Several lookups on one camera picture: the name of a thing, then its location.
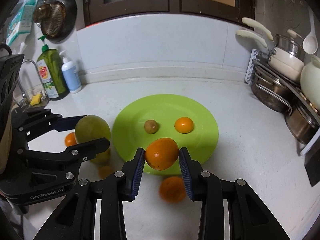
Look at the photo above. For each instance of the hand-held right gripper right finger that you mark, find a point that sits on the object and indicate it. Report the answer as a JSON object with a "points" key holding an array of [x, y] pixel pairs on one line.
{"points": [[186, 177]]}

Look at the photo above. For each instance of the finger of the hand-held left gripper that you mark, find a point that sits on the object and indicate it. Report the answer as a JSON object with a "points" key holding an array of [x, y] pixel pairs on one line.
{"points": [[65, 124], [90, 146]]}

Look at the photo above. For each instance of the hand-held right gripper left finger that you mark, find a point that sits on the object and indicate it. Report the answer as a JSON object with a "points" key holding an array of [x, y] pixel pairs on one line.
{"points": [[138, 170]]}

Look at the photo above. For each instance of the yellow-green apple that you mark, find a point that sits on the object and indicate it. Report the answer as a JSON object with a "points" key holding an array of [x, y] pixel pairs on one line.
{"points": [[92, 128]]}

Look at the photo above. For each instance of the green plate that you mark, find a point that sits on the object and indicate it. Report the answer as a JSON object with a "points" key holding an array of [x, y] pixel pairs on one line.
{"points": [[200, 142]]}

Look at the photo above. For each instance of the small brown kiwi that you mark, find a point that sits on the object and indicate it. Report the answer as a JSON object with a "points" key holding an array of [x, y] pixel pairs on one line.
{"points": [[151, 126]]}

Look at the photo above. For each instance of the yellow sponge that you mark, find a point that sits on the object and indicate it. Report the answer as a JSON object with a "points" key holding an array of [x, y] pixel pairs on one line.
{"points": [[36, 99]]}

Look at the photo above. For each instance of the white and blue pump bottle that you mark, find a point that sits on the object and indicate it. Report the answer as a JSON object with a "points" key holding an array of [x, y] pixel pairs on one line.
{"points": [[71, 77]]}

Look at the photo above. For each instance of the green dish soap bottle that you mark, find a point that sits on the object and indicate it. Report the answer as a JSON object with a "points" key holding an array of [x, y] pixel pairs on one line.
{"points": [[51, 72]]}

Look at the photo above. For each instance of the metal faucet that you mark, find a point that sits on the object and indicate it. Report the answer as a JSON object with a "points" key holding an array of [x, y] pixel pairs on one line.
{"points": [[25, 80]]}

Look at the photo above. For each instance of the brass colander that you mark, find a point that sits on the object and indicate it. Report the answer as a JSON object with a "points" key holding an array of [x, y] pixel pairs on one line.
{"points": [[56, 21]]}

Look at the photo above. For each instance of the paper towel packet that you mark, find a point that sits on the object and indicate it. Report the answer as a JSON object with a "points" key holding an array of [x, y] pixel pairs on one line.
{"points": [[21, 22]]}

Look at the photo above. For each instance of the black frying pan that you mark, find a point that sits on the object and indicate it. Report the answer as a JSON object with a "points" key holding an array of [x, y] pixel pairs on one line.
{"points": [[71, 12]]}

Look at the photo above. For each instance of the small brass pot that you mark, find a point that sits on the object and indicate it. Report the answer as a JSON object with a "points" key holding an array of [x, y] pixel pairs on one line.
{"points": [[42, 13]]}

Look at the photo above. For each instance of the white and grey pot rack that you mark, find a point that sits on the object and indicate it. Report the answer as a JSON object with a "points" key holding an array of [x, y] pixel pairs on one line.
{"points": [[252, 65]]}

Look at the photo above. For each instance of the white ceramic jar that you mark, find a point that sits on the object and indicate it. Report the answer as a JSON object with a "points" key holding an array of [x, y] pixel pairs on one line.
{"points": [[310, 80]]}

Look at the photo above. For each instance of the steel pot with lid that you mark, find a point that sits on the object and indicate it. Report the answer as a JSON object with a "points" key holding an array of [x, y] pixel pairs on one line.
{"points": [[290, 43]]}

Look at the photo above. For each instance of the white ladle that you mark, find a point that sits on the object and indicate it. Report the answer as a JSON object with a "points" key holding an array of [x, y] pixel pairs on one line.
{"points": [[310, 42]]}

